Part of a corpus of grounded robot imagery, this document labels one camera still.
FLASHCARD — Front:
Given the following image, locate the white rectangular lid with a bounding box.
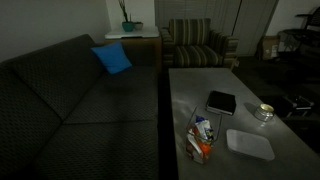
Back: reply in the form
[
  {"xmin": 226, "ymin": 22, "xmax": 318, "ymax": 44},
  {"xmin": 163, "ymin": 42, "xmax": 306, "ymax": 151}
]
[{"xmin": 226, "ymin": 129, "xmax": 275, "ymax": 161}]

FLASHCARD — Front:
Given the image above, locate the clear plastic container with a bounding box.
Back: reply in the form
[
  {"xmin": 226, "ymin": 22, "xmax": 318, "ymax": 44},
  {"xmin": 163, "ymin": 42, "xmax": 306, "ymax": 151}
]
[{"xmin": 186, "ymin": 106, "xmax": 222, "ymax": 164}]

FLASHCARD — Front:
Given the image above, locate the wooden side table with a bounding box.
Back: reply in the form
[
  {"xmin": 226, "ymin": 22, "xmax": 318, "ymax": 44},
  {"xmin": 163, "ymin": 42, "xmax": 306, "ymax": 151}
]
[{"xmin": 104, "ymin": 26, "xmax": 162, "ymax": 72}]

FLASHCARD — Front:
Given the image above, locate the striped armchair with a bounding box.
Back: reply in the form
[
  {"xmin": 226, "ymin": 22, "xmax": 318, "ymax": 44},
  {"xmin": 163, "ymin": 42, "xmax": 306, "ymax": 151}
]
[{"xmin": 160, "ymin": 18, "xmax": 239, "ymax": 69}]

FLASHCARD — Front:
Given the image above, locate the blue cushion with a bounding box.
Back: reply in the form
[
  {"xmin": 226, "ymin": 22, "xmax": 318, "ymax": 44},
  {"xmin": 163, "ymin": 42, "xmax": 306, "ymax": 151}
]
[{"xmin": 92, "ymin": 41, "xmax": 132, "ymax": 74}]

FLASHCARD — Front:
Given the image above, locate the black notebook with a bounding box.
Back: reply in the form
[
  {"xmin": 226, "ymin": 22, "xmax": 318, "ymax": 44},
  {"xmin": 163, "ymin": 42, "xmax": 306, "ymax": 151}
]
[{"xmin": 206, "ymin": 90, "xmax": 236, "ymax": 115}]

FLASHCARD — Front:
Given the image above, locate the small white bowl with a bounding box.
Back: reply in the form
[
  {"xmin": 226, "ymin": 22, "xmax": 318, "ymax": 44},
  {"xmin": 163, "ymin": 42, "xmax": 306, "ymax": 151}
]
[{"xmin": 134, "ymin": 22, "xmax": 144, "ymax": 30}]

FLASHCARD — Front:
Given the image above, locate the teal plant pot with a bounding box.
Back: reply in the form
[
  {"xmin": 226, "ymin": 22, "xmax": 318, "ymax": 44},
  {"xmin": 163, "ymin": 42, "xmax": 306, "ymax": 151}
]
[{"xmin": 122, "ymin": 22, "xmax": 134, "ymax": 32}]

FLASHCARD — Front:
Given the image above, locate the dark grey sofa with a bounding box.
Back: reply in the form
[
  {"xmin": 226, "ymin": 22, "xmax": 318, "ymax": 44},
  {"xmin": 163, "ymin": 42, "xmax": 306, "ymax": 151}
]
[{"xmin": 0, "ymin": 34, "xmax": 159, "ymax": 180}]

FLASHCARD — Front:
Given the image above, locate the cardboard box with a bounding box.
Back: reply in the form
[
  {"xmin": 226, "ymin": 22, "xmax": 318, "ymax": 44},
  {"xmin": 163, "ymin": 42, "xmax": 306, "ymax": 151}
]
[{"xmin": 257, "ymin": 36, "xmax": 280, "ymax": 60}]

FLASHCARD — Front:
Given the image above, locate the black device on floor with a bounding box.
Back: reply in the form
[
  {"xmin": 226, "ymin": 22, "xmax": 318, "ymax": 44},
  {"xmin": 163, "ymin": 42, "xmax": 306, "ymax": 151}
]
[{"xmin": 259, "ymin": 94, "xmax": 315, "ymax": 118}]

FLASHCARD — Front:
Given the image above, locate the black office chair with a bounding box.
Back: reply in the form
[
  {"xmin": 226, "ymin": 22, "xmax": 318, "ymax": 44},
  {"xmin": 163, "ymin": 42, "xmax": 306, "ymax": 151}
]
[{"xmin": 279, "ymin": 7, "xmax": 320, "ymax": 53}]

